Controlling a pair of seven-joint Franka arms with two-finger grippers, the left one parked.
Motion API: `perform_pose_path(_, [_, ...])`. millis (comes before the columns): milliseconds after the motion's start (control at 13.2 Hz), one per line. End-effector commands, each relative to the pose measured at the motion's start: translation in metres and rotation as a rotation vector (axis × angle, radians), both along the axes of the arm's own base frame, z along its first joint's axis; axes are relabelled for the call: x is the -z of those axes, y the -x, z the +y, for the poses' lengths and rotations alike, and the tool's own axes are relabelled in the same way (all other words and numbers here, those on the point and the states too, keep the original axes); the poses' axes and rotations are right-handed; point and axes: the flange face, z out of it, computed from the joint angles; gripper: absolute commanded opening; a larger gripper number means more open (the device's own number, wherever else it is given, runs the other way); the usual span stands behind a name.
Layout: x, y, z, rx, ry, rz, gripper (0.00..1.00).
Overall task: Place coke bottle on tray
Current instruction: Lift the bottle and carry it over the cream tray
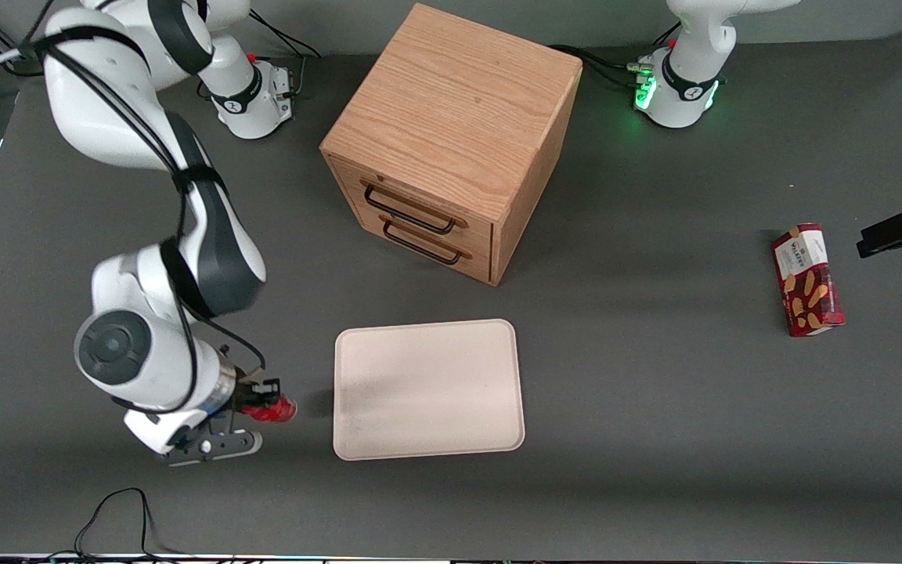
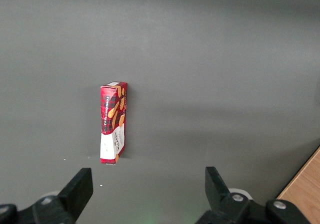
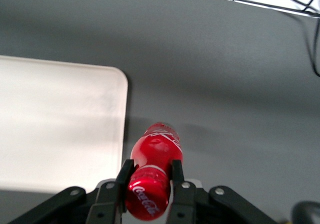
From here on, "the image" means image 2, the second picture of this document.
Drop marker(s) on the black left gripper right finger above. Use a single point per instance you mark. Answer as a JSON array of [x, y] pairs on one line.
[[220, 201]]

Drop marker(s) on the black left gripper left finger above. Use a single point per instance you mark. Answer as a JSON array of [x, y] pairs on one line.
[[72, 196]]

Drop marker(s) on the red tartan shortbread box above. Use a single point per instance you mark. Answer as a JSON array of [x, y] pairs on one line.
[[112, 124]]

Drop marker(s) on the wooden box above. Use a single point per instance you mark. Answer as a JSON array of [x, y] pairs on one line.
[[305, 191]]

